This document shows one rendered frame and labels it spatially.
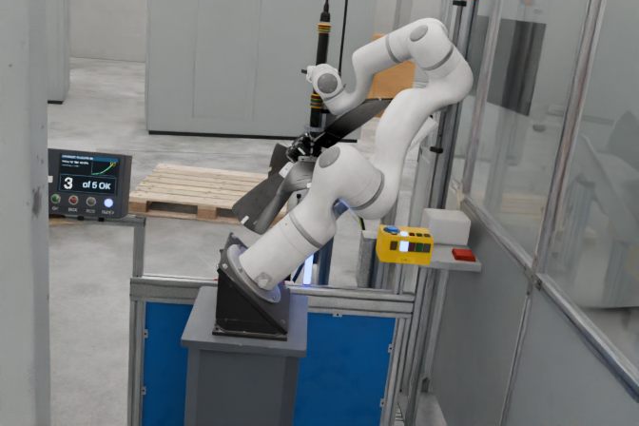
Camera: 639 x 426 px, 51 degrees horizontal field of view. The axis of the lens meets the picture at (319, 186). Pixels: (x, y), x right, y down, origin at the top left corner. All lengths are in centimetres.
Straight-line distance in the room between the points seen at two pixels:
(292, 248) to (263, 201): 81
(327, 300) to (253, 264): 53
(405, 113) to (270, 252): 48
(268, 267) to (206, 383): 33
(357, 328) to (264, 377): 59
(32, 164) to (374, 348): 185
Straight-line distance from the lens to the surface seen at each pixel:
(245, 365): 171
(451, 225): 267
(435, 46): 170
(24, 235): 55
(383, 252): 208
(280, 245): 166
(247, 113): 794
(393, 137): 166
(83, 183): 205
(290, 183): 221
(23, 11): 51
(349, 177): 157
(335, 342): 225
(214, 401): 178
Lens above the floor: 177
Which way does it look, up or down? 16 degrees down
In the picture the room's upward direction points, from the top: 6 degrees clockwise
